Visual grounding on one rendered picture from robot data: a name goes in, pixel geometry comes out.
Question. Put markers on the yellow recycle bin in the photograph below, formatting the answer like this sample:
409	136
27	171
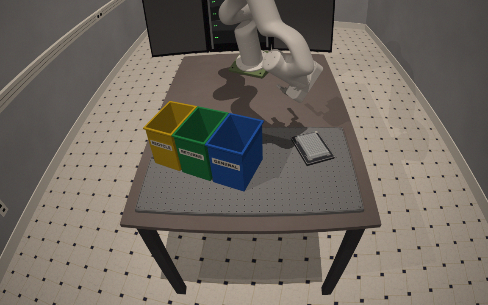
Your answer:
160	129

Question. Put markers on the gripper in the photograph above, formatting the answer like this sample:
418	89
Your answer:
299	94

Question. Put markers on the green bin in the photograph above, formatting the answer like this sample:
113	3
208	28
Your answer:
191	137

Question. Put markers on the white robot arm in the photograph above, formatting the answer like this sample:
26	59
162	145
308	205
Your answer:
294	69

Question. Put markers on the blue bin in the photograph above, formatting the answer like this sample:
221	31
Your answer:
235	151

